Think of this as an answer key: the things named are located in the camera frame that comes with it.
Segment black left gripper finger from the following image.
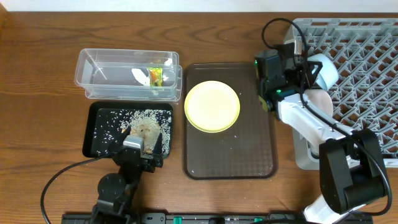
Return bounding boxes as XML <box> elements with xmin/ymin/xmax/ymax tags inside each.
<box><xmin>108</xmin><ymin>127</ymin><xmax>131</xmax><ymax>155</ymax></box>
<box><xmin>152</xmin><ymin>133</ymin><xmax>163</xmax><ymax>156</ymax></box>

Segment light blue bowl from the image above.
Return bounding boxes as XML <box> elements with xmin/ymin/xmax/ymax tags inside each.
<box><xmin>308</xmin><ymin>54</ymin><xmax>339</xmax><ymax>91</ymax></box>

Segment pink bowl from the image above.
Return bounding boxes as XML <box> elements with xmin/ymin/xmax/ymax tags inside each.
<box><xmin>305</xmin><ymin>89</ymin><xmax>333</xmax><ymax>116</ymax></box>

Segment yellow plate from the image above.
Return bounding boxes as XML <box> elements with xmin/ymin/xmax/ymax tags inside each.
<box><xmin>184</xmin><ymin>81</ymin><xmax>241</xmax><ymax>133</ymax></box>

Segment green pandan cake wrapper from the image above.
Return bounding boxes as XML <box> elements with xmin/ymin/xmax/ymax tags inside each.
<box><xmin>148</xmin><ymin>67</ymin><xmax>163</xmax><ymax>86</ymax></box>

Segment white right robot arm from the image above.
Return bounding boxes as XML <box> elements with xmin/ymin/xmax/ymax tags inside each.
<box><xmin>254</xmin><ymin>43</ymin><xmax>392</xmax><ymax>223</ymax></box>

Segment black food waste tray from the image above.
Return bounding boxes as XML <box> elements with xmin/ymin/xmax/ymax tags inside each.
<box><xmin>82</xmin><ymin>101</ymin><xmax>173</xmax><ymax>158</ymax></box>

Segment grey dishwasher rack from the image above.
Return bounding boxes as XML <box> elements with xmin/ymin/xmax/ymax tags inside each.
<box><xmin>294</xmin><ymin>18</ymin><xmax>397</xmax><ymax>168</ymax></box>

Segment clear plastic waste bin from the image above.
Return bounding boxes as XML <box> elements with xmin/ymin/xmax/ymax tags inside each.
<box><xmin>75</xmin><ymin>49</ymin><xmax>182</xmax><ymax>101</ymax></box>

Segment dark brown serving tray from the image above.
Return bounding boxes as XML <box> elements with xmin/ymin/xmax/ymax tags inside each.
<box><xmin>183</xmin><ymin>63</ymin><xmax>278</xmax><ymax>180</ymax></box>

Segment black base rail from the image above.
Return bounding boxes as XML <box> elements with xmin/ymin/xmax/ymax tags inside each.
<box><xmin>60</xmin><ymin>207</ymin><xmax>373</xmax><ymax>224</ymax></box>

